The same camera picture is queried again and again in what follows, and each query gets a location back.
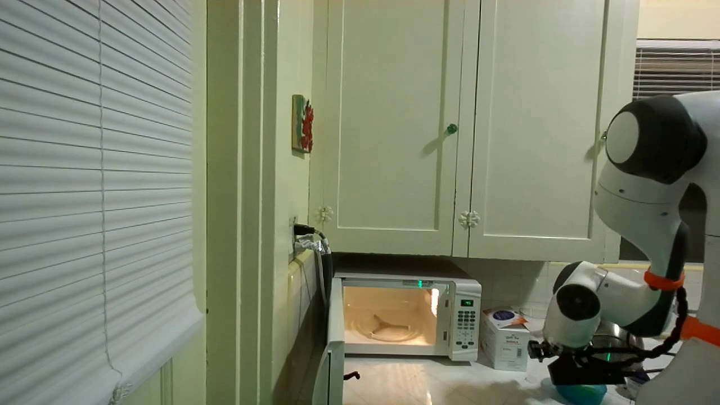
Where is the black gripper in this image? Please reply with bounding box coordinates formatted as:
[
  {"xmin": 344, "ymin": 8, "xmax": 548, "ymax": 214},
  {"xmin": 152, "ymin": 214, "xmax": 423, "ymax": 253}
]
[{"xmin": 526, "ymin": 338, "xmax": 629, "ymax": 395}]

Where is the blue bowl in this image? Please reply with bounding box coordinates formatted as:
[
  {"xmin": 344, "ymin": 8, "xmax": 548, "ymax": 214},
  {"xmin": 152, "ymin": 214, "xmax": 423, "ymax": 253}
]
[{"xmin": 554, "ymin": 380, "xmax": 610, "ymax": 405}]

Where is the white microwave oven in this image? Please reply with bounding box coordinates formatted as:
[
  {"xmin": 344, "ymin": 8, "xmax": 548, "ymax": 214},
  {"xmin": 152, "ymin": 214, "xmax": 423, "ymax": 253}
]
[{"xmin": 329, "ymin": 269, "xmax": 483, "ymax": 364}]

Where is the glass microwave turntable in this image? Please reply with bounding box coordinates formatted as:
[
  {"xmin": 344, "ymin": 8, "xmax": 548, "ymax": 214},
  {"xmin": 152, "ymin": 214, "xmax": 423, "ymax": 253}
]
[{"xmin": 349, "ymin": 308, "xmax": 426, "ymax": 346}]

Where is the microwave door with dark window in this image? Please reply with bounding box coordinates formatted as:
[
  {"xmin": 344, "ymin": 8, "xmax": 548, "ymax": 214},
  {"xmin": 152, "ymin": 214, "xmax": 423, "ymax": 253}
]
[{"xmin": 324, "ymin": 271, "xmax": 349, "ymax": 405}]

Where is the clear drinking glass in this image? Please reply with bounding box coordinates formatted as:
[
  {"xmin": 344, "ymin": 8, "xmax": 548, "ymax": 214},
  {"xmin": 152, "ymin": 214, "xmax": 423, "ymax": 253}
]
[{"xmin": 526, "ymin": 312, "xmax": 552, "ymax": 356}]

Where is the white box with blue circle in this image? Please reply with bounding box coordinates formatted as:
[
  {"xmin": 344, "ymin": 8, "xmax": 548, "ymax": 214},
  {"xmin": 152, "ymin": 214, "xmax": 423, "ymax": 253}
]
[{"xmin": 477, "ymin": 305, "xmax": 534, "ymax": 374}]

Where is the white cabinet latch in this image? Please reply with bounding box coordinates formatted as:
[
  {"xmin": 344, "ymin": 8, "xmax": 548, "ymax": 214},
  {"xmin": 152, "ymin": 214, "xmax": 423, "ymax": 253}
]
[{"xmin": 456, "ymin": 207, "xmax": 483, "ymax": 232}]

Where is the white cabinet hinge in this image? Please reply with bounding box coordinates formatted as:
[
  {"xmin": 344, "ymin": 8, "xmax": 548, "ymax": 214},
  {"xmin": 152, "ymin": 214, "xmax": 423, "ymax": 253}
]
[{"xmin": 313, "ymin": 202, "xmax": 337, "ymax": 227}]

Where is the cream cabinet door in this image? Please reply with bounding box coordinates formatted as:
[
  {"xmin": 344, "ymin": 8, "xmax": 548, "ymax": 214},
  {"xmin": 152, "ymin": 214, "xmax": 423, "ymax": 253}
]
[
  {"xmin": 313, "ymin": 0, "xmax": 472, "ymax": 258},
  {"xmin": 452, "ymin": 0, "xmax": 642, "ymax": 266}
]

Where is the small white window blind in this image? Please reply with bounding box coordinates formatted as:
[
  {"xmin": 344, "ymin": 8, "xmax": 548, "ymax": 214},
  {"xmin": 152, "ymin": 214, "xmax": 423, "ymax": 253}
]
[{"xmin": 629, "ymin": 37, "xmax": 720, "ymax": 104}]

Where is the large white window blind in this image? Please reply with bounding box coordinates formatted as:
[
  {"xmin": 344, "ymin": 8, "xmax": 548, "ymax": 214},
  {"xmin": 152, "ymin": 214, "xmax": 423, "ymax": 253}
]
[{"xmin": 0, "ymin": 0, "xmax": 206, "ymax": 405}]

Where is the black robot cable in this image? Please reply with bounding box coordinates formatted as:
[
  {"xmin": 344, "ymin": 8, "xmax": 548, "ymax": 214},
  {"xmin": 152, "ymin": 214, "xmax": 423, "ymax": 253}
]
[{"xmin": 619, "ymin": 280, "xmax": 693, "ymax": 364}]

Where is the orange strap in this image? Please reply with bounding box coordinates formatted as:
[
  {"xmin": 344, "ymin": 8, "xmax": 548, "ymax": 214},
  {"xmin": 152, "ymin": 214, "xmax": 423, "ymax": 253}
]
[
  {"xmin": 642, "ymin": 268, "xmax": 686, "ymax": 294},
  {"xmin": 680, "ymin": 312, "xmax": 720, "ymax": 349}
]

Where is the red framed wall picture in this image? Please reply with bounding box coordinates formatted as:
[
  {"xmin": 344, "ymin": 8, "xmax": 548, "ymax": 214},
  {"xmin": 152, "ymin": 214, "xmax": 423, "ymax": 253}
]
[{"xmin": 290, "ymin": 92, "xmax": 317, "ymax": 158}]

